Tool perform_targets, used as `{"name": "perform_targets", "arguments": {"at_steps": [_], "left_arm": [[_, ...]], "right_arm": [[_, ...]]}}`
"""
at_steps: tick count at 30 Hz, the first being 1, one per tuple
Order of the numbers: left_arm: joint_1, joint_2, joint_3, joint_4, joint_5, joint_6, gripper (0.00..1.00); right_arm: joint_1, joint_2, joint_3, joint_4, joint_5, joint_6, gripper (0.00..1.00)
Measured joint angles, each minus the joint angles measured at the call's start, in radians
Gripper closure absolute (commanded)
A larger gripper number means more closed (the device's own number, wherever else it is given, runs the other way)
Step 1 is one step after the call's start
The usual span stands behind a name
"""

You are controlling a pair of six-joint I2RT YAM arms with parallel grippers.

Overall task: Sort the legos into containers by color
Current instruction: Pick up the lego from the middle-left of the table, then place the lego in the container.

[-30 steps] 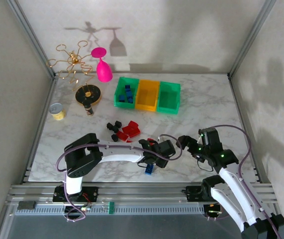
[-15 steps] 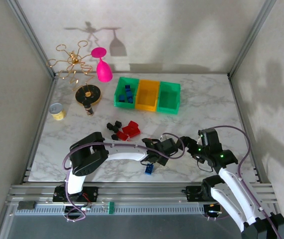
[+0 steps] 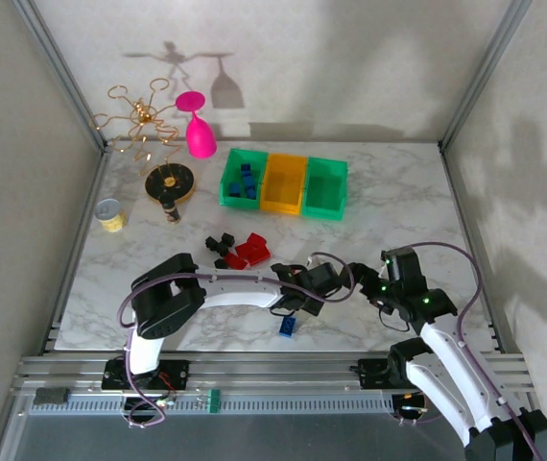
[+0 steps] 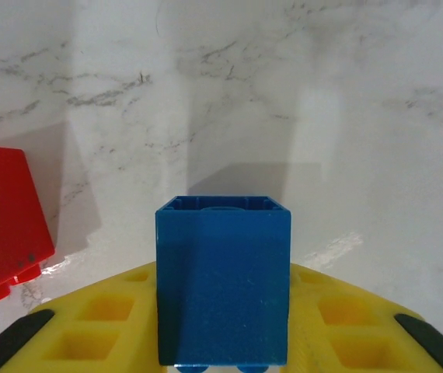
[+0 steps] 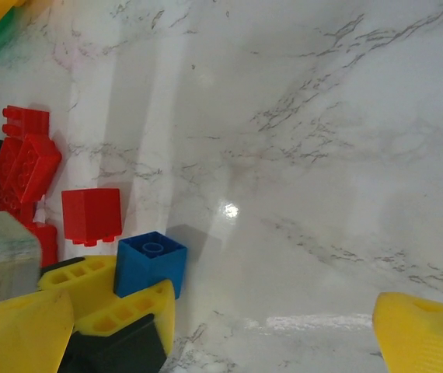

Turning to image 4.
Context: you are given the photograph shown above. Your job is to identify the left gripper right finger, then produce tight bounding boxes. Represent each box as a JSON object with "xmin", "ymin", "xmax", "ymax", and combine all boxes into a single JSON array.
[{"xmin": 287, "ymin": 263, "xmax": 443, "ymax": 373}]

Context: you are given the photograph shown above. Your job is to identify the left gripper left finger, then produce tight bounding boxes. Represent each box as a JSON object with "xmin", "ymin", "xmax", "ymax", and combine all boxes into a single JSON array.
[{"xmin": 0, "ymin": 262, "xmax": 159, "ymax": 373}]

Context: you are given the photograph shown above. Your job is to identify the blue lego brick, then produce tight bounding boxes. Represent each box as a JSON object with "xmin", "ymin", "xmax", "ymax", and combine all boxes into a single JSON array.
[{"xmin": 155, "ymin": 195, "xmax": 293, "ymax": 373}]

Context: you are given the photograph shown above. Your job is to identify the red lego brick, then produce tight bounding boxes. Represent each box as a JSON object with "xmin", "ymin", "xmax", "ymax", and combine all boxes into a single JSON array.
[{"xmin": 0, "ymin": 144, "xmax": 56, "ymax": 309}]

